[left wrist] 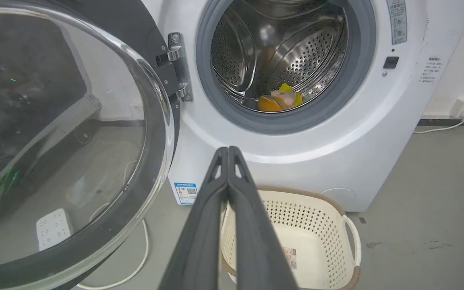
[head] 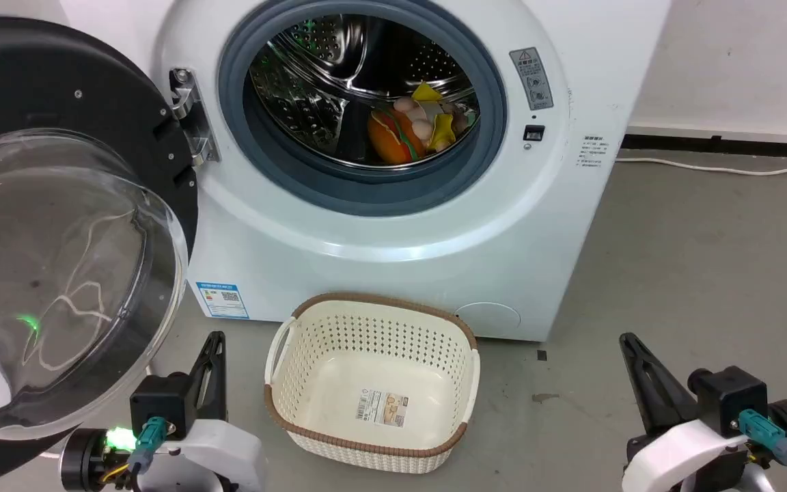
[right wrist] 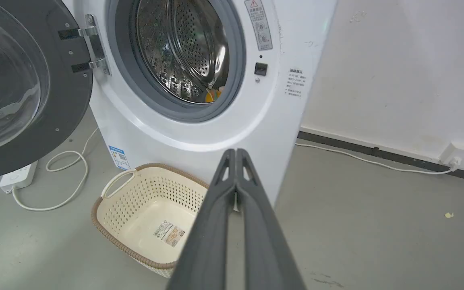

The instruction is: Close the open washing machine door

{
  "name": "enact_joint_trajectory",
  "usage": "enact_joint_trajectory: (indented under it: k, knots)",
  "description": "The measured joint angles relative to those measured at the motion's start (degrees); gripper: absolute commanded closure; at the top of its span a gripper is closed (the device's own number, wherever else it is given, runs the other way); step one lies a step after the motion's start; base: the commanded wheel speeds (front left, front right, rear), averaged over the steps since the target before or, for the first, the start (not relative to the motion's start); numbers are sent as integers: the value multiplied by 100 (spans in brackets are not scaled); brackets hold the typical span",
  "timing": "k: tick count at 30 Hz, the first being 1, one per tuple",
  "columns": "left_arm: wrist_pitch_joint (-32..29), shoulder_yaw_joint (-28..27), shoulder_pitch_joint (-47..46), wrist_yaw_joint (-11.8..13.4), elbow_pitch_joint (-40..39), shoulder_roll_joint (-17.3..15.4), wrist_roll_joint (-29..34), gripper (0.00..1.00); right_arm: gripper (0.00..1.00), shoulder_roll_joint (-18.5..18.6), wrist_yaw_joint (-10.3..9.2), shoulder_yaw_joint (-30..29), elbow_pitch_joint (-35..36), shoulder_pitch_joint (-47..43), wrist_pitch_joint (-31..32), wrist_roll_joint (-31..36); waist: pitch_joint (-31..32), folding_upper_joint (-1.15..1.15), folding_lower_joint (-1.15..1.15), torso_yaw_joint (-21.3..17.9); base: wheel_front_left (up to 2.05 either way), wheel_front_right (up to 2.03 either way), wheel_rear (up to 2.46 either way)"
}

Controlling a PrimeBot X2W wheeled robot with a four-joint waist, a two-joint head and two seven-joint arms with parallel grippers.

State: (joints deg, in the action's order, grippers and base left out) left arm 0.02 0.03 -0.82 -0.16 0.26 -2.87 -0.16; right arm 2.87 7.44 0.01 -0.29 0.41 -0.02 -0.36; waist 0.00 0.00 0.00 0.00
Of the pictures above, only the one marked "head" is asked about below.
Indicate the printed basket label sticker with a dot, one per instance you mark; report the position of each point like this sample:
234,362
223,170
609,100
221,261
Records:
382,408

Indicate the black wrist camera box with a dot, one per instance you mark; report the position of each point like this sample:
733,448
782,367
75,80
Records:
161,403
728,400

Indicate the black wall baseboard strip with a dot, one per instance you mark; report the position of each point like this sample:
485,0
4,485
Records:
728,145

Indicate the metal door hinge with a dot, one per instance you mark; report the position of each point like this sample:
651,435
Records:
192,116

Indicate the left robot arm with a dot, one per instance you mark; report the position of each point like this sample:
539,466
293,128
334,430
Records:
86,458

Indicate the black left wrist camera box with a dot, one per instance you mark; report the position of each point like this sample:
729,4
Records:
161,403

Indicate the orange burger plush toy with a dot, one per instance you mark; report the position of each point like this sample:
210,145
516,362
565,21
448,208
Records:
393,137

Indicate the yellow and beige doll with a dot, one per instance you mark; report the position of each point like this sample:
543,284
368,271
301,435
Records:
443,126

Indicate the grey warning sticker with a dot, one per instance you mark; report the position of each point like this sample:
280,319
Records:
531,78

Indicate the black round washer door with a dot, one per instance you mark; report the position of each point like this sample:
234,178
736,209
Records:
45,82

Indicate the steel washer drum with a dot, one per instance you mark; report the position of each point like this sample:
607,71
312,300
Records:
311,75

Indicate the white front-load washing machine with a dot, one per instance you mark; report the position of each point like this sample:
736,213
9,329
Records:
380,239

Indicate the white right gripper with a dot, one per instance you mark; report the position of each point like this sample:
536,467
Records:
673,458

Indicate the cream plastic laundry basket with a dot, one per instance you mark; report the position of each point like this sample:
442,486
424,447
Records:
373,369

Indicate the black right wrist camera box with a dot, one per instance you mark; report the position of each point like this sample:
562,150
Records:
728,400

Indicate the blue energy label sticker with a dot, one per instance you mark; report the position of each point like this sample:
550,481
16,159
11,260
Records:
223,299

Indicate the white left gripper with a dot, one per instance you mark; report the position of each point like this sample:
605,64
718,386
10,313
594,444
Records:
219,454

